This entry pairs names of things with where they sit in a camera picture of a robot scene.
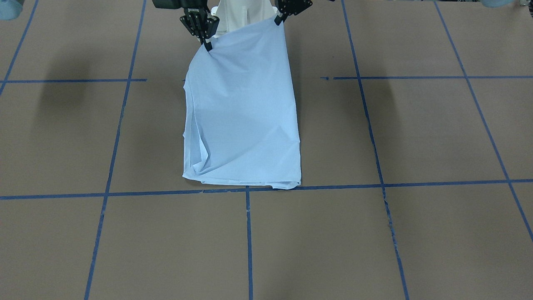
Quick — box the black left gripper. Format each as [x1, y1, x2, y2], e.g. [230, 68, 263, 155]
[274, 0, 313, 25]

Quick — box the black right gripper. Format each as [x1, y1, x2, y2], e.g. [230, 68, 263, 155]
[152, 0, 220, 52]

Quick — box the light blue t-shirt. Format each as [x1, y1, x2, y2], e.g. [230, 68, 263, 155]
[182, 17, 301, 190]

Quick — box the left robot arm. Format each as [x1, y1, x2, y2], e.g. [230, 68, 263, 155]
[274, 0, 516, 25]

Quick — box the brown paper table cover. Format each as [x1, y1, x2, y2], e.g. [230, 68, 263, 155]
[1, 0, 532, 300]

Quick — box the white central robot pedestal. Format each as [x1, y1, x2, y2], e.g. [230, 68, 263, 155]
[211, 0, 278, 37]

